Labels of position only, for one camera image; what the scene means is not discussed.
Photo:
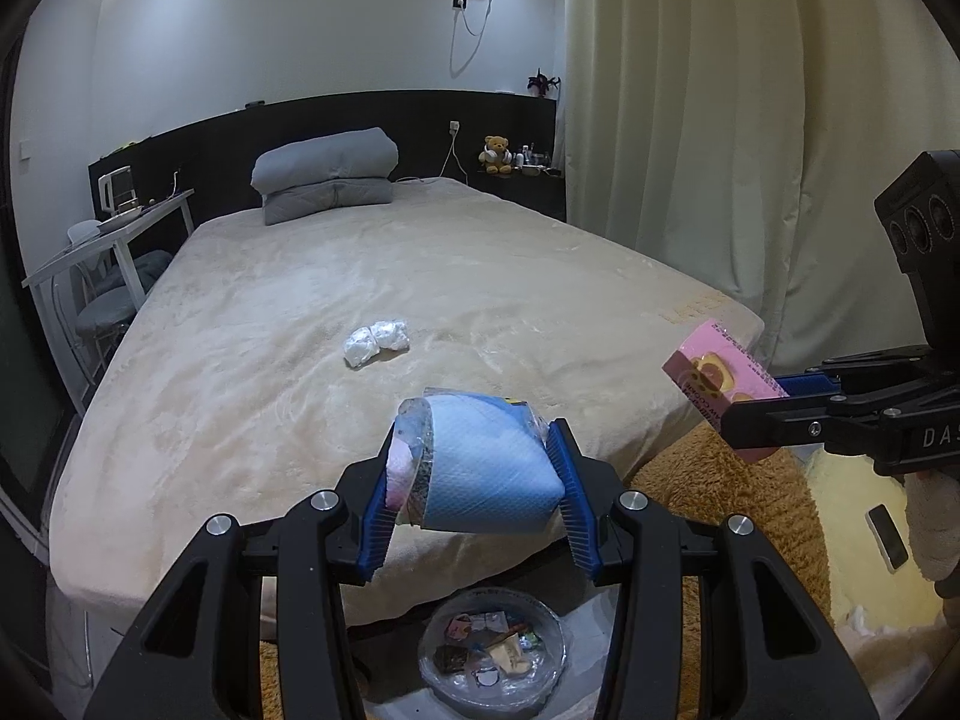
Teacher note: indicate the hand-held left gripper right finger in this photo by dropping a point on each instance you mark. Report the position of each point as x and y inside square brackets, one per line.
[577, 495]

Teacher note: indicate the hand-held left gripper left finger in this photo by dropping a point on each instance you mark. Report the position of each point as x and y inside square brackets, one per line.
[375, 540]

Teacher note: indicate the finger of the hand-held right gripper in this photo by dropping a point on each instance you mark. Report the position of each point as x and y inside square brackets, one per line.
[806, 384]
[780, 420]

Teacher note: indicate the pink snack box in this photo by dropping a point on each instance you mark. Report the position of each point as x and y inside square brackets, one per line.
[720, 356]

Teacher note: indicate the blue and white soft packet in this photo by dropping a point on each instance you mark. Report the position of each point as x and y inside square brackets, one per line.
[487, 472]

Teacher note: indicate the bin with clear plastic liner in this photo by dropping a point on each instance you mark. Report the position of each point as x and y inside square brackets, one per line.
[448, 692]

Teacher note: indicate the brown shiny wrapper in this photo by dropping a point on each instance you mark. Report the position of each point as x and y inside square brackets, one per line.
[451, 660]

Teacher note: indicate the black smartphone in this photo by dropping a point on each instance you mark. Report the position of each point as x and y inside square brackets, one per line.
[887, 536]

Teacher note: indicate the bed with beige blanket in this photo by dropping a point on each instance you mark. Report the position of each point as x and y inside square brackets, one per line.
[300, 390]

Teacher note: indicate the person's left leg, brown fleece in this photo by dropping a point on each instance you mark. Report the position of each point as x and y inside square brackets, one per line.
[268, 671]

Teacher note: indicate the beige snack packet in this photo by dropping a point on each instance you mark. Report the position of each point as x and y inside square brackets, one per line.
[506, 652]

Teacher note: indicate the cream curtain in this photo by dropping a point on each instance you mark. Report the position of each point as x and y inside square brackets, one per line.
[712, 127]

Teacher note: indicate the black bedside shelf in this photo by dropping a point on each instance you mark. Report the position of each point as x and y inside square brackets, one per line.
[525, 191]

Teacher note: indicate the small toiletry bottles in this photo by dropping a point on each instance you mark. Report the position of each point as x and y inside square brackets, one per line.
[534, 157]

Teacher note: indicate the grey pillow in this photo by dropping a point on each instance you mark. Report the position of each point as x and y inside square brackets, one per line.
[330, 202]

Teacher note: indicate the grey cushioned chair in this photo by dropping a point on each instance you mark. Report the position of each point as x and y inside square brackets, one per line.
[112, 309]

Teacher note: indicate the brown teddy bear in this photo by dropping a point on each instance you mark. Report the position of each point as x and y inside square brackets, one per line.
[496, 154]

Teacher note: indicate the grey pillows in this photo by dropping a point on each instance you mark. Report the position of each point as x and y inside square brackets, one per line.
[326, 154]

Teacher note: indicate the white desk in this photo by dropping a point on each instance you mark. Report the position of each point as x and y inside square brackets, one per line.
[142, 223]

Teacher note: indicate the dark potted plant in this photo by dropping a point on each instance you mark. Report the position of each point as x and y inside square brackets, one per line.
[541, 82]

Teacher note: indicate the white round object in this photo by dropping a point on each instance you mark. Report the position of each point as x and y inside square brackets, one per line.
[84, 232]

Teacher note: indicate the black headboard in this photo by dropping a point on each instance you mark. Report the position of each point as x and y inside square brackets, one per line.
[225, 135]

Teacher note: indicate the white desktop appliance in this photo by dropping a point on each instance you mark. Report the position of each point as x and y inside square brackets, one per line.
[116, 191]

